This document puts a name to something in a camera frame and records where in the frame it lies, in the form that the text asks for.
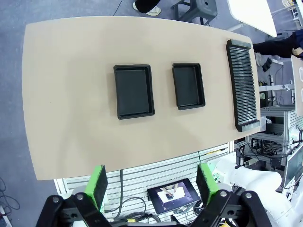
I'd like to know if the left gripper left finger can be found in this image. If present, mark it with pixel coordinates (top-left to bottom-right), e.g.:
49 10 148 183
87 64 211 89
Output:
35 165 112 227

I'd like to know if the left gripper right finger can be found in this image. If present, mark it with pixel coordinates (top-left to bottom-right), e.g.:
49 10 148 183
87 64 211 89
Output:
191 162 270 227

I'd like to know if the aluminium slatted robot stand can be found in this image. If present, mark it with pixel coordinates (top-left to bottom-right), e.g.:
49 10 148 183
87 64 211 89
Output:
53 141 237 227

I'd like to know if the person in beige shirt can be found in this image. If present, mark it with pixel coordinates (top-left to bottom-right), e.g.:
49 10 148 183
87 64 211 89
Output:
132 0 162 16

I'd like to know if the black tablet screen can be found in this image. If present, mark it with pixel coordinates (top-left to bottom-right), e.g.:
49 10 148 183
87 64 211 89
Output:
146 178 202 215

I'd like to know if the white table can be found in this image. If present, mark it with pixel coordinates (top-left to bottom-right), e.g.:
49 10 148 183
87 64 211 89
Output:
226 0 277 38

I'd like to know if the computer screen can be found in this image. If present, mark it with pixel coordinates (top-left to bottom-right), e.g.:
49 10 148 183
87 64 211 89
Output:
283 145 303 190

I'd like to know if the aluminium profile frame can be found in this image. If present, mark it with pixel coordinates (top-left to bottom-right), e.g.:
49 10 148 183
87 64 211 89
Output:
243 105 299 171

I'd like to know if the person in dark clothes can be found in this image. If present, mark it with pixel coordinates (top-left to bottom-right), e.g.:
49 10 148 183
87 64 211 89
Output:
252 31 303 73

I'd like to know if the grey cable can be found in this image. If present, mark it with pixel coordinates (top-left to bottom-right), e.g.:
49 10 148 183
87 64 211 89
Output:
104 169 149 220

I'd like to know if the black slotted board rack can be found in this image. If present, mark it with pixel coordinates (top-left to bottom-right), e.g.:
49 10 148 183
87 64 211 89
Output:
226 39 261 132

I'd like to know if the beige neighbouring table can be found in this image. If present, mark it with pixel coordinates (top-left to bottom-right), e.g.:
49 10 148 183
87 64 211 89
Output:
290 53 303 116

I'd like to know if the black ESD tray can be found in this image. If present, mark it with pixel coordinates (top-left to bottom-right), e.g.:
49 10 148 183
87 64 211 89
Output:
172 62 206 111
113 63 156 120

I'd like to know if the grey stool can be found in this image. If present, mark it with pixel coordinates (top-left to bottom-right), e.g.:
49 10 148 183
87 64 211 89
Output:
171 0 218 26

